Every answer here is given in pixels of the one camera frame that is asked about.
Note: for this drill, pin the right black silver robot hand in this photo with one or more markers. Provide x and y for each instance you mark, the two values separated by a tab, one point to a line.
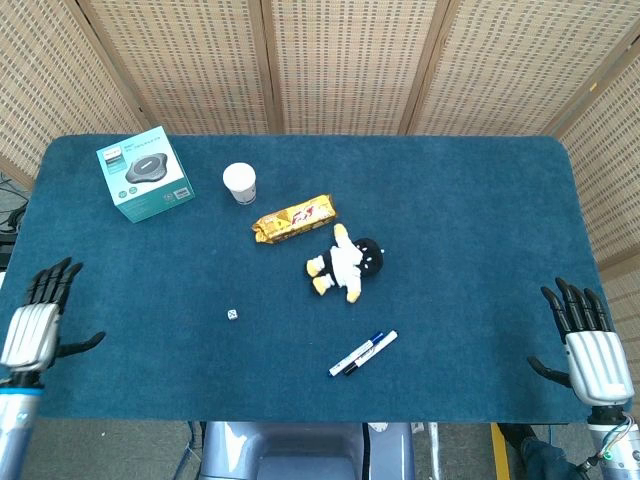
597	362

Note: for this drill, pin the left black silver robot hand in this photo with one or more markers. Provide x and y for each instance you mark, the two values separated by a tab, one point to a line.
31	336

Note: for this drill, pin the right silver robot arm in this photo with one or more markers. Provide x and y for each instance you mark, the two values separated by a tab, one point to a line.
616	440

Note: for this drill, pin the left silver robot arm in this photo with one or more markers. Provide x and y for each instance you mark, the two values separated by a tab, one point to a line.
12	430

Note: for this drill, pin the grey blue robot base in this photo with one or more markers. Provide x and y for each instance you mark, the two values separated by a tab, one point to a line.
307	451

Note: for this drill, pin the small white die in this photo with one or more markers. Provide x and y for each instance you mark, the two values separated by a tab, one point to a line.
232	315

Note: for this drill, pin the person's blue jeans leg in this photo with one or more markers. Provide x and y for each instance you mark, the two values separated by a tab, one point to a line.
542	457

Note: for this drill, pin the teal product box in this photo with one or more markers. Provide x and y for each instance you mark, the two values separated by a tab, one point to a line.
145	173

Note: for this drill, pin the black capped white marker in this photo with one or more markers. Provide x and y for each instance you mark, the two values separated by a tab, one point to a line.
372	351

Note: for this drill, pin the blue capped white marker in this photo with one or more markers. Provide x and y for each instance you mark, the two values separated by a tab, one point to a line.
356	353

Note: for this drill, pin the white paper cup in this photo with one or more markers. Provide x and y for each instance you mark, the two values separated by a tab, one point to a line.
240	183

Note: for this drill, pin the black white plush doll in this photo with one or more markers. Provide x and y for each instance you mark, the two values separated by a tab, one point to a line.
345	264

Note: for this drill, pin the golden biscuit packet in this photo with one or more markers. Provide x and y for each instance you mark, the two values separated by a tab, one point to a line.
294	218

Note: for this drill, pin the blue felt table mat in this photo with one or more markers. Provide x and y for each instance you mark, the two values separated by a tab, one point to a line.
320	280

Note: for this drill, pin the woven bamboo folding screen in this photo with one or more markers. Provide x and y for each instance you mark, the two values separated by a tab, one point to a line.
320	65

